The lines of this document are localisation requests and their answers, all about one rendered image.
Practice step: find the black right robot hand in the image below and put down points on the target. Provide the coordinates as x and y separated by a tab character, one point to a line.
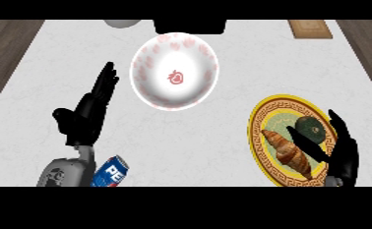
343	154

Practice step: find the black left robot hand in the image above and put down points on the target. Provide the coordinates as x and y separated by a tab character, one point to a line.
87	111

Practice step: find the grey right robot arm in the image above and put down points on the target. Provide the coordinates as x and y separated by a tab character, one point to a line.
332	182

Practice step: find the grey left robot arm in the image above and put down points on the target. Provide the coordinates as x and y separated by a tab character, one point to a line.
67	170

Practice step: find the dark green squash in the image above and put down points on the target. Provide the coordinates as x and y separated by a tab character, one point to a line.
311	128

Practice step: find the yellow patterned plate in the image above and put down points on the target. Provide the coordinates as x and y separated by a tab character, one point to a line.
262	134

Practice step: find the white bowl with red print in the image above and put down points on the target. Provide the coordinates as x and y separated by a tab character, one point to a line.
174	71

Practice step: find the brown croissant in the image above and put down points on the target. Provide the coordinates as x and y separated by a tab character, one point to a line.
290	152

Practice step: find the blue soda can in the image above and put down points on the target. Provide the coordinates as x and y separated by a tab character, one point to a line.
110	172

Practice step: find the grey round object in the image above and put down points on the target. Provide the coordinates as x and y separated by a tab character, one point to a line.
122	23

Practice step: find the tan wooden board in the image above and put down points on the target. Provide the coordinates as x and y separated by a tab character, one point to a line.
310	28

